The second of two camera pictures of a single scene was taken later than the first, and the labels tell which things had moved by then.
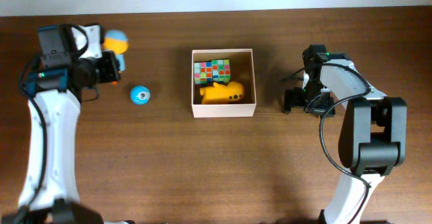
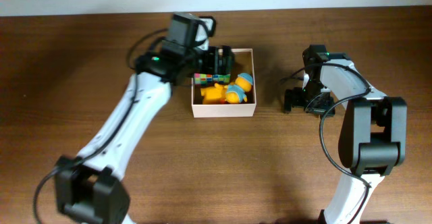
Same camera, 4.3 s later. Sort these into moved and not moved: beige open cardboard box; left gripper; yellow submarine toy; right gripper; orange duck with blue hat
Moved: orange duck with blue hat; left gripper
Not moved: beige open cardboard box; right gripper; yellow submarine toy
